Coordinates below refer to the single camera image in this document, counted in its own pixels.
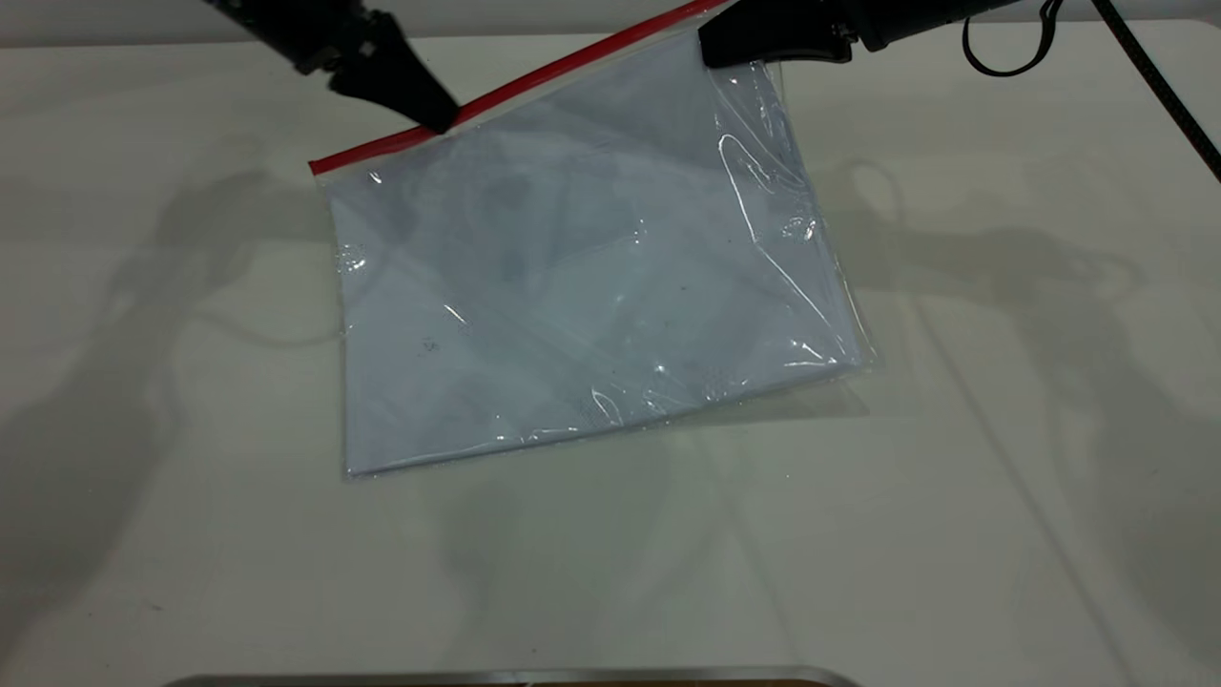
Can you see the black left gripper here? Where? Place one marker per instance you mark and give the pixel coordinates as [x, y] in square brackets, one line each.
[305, 27]

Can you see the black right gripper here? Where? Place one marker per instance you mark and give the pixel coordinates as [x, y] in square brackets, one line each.
[906, 19]

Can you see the clear plastic zip bag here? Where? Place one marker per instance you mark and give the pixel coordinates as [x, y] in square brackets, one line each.
[591, 258]

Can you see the silver metal edge strip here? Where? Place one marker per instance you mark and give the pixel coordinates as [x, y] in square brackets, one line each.
[515, 678]

